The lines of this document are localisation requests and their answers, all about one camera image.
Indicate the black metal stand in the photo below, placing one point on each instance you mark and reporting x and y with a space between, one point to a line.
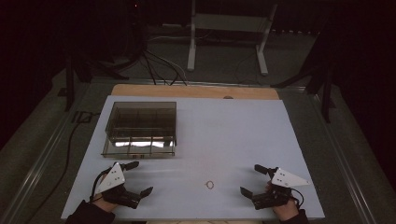
69 84
325 84

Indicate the white table cover sheet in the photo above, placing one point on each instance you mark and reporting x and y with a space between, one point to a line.
224 140

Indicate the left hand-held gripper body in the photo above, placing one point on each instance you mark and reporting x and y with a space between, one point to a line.
113 182

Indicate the clear acrylic drawer box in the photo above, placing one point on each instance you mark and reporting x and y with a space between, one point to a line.
141 127

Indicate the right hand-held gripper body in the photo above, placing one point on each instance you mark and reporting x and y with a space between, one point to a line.
285 179

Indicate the person's right hand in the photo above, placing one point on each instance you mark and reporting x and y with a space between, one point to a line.
288 211

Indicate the white metal stand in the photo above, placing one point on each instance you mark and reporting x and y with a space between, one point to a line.
229 23

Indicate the person's left hand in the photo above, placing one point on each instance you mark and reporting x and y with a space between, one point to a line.
104 205

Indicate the metal floor rail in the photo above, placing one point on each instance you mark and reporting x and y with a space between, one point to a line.
342 155
40 161

